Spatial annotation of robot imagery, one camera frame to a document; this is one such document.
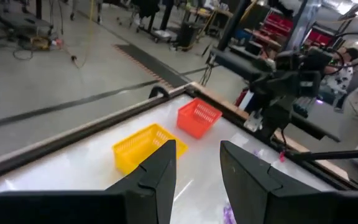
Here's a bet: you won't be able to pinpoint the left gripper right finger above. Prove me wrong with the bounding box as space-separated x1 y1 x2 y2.
219 140 358 224

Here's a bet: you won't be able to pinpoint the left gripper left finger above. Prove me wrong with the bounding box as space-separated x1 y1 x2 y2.
0 139 177 224

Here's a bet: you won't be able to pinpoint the backlit computer keyboard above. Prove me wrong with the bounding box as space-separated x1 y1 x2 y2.
293 96 318 118

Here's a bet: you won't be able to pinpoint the red storage bins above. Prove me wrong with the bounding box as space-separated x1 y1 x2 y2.
303 27 337 47

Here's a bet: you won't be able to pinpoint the person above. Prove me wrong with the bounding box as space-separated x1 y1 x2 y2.
320 46 358 110

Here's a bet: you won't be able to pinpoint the red tool chest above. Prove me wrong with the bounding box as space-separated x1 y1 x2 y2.
259 12 295 40

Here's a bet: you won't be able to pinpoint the yellow plastic basket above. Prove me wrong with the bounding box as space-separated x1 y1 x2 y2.
112 123 188 175

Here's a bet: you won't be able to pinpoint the black metal pole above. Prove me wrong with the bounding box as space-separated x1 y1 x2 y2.
218 0 252 52

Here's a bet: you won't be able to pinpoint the orange plastic basket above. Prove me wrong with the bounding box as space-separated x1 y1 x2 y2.
176 97 223 140

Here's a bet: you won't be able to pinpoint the black trash bin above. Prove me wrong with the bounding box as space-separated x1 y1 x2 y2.
176 21 200 48

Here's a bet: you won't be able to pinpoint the black floor mat orange edge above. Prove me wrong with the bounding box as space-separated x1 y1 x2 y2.
114 43 190 90

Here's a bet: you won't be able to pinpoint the black metal table frame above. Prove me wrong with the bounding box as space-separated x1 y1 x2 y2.
0 81 358 191

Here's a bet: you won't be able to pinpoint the black table edge bracket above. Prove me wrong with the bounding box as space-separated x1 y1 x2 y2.
149 85 171 100

